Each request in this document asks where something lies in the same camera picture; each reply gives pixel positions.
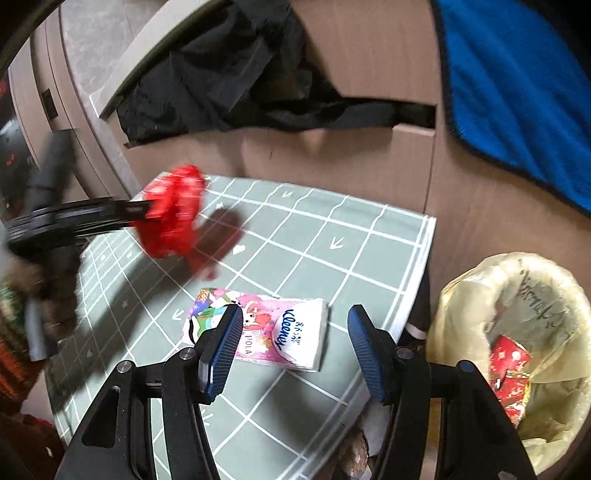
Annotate blue towel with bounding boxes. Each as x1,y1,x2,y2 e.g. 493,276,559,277
431,0,591,214

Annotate cardboard box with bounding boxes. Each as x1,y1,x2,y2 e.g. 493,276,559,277
124,0,440,213

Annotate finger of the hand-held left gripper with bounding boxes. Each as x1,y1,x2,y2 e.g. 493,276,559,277
111,198,155,229

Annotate red plastic bag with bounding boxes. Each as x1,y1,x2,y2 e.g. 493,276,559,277
136,164,208,260

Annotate black cloth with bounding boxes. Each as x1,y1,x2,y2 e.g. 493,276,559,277
115,0,437,145

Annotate person's left hand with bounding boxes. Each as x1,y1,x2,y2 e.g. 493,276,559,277
39,272,80,340

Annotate green checked tablecloth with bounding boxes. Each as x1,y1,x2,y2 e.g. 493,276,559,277
44,173,437,480

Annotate red spotted wrapper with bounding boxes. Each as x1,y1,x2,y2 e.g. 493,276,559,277
489,336,532,377

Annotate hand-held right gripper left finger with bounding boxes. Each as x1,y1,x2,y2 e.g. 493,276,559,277
55,305,245,480

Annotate bin with yellow liner bag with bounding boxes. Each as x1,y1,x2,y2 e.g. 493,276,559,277
427,251,591,476

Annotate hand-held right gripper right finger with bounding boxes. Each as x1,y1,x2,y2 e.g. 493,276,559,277
347,304,536,480

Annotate pink cartoon tissue packet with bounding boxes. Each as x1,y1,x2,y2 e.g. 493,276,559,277
185,287,331,374

